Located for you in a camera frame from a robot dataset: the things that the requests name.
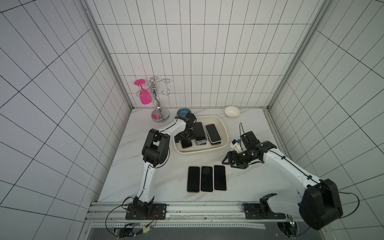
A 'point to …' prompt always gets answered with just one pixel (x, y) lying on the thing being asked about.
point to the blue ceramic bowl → (183, 112)
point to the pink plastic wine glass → (145, 96)
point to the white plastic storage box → (220, 122)
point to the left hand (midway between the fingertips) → (185, 141)
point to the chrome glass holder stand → (160, 114)
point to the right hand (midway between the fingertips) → (222, 164)
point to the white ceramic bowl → (232, 111)
